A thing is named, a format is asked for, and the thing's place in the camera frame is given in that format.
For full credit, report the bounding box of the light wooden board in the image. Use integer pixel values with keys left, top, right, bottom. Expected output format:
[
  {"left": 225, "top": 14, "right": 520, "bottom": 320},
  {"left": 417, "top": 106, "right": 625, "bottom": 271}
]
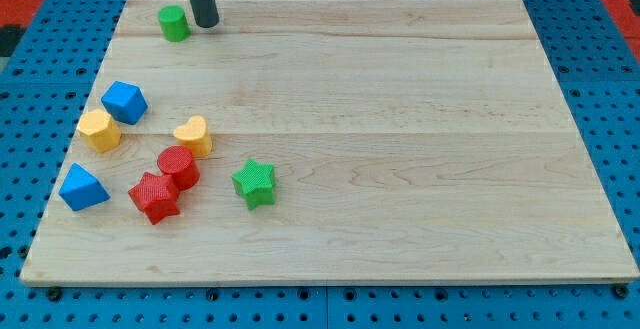
[{"left": 21, "top": 0, "right": 639, "bottom": 288}]

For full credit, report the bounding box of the blue triangle block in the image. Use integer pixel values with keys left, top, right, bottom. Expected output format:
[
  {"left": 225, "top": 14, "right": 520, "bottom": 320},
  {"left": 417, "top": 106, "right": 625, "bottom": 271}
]
[{"left": 58, "top": 163, "right": 110, "bottom": 211}]

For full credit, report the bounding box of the green star block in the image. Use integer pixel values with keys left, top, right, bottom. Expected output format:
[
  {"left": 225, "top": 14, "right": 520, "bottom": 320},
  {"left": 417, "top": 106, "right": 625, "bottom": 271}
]
[{"left": 231, "top": 158, "right": 276, "bottom": 211}]

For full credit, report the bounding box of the blue cube block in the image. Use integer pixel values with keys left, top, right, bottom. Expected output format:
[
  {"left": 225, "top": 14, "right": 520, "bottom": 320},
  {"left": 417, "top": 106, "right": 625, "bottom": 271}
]
[{"left": 101, "top": 81, "right": 148, "bottom": 125}]

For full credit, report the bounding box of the red cylinder block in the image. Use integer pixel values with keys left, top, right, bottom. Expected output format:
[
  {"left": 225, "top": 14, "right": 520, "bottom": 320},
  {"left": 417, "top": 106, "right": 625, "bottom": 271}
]
[{"left": 157, "top": 145, "right": 200, "bottom": 191}]

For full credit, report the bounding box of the red star block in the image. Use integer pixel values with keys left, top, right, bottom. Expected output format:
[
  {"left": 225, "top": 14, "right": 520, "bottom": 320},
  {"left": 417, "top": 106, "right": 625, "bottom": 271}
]
[{"left": 128, "top": 172, "right": 180, "bottom": 225}]

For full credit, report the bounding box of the yellow hexagon block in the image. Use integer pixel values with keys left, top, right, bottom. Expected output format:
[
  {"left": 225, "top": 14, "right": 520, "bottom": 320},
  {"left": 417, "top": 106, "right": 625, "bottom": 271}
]
[{"left": 77, "top": 109, "right": 121, "bottom": 153}]

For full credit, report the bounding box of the yellow heart block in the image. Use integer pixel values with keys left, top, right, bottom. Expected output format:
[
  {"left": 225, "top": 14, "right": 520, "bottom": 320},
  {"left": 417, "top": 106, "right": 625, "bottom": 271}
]
[{"left": 173, "top": 115, "right": 213, "bottom": 157}]

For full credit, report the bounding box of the green cylinder block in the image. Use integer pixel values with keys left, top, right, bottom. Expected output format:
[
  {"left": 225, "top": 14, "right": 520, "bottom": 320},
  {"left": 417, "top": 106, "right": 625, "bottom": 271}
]
[{"left": 157, "top": 5, "right": 190, "bottom": 42}]

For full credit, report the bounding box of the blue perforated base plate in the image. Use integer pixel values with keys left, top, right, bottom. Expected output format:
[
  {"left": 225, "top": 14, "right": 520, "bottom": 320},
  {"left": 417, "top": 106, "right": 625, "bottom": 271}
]
[{"left": 1, "top": 0, "right": 639, "bottom": 328}]

